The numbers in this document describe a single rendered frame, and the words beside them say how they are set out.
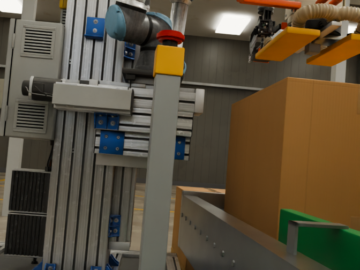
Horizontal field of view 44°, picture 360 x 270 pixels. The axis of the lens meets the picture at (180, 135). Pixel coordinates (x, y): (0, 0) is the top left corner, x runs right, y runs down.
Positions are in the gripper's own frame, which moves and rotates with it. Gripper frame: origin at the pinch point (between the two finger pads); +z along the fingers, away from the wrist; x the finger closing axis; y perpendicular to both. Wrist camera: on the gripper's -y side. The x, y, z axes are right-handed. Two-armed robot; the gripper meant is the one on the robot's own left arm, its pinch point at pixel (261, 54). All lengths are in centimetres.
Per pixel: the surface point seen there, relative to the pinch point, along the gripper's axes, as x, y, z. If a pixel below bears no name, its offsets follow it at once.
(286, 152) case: -15, 95, 48
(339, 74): 162, -287, -63
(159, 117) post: -46, 93, 43
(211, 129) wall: 117, -953, -39
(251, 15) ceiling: 153, -748, -282
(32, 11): -180, -264, -88
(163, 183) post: -44, 93, 58
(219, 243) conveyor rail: -29, 95, 71
